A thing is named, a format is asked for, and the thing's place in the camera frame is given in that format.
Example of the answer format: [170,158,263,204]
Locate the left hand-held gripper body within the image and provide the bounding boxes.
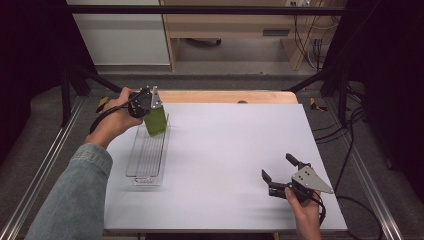
[127,85,164,119]

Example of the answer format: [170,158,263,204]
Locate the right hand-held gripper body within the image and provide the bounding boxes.
[267,164,334,203]

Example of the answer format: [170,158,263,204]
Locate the green box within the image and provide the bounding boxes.
[143,105,168,137]

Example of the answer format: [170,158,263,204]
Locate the clear plastic bin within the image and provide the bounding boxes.
[124,112,171,187]

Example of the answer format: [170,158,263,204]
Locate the person's right hand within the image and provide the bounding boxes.
[284,186,324,229]

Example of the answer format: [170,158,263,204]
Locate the person's left hand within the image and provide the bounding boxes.
[83,86,145,150]

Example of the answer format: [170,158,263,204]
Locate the yellow black tape marker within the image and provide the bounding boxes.
[95,96,110,114]
[309,96,329,112]

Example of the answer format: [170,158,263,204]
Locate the white cabinet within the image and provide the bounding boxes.
[65,0,171,66]

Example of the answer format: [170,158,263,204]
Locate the black metal stand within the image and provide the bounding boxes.
[59,62,123,128]
[282,64,355,128]

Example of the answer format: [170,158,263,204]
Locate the light wooden table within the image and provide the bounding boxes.
[156,90,299,105]

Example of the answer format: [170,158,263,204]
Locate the black curtain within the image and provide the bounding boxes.
[322,0,424,194]
[0,0,98,165]

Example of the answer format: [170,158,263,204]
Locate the light wooden desk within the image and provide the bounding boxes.
[159,0,338,72]

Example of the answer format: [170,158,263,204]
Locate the white power strip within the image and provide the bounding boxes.
[285,0,311,8]

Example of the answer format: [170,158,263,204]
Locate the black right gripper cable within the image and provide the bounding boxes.
[311,191,327,226]

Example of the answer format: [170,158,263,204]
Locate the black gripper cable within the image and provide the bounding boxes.
[311,191,327,226]
[88,98,134,135]

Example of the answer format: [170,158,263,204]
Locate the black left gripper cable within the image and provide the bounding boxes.
[88,98,134,135]

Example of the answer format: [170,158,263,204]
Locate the black floor cables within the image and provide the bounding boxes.
[314,84,385,240]

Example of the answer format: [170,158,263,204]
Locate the metal floor rail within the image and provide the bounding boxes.
[0,99,85,240]
[344,146,405,240]

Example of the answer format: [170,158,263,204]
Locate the black horizontal frame bar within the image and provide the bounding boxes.
[66,4,348,16]

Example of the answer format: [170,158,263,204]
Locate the bundle of desk cables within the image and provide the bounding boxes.
[292,13,335,72]

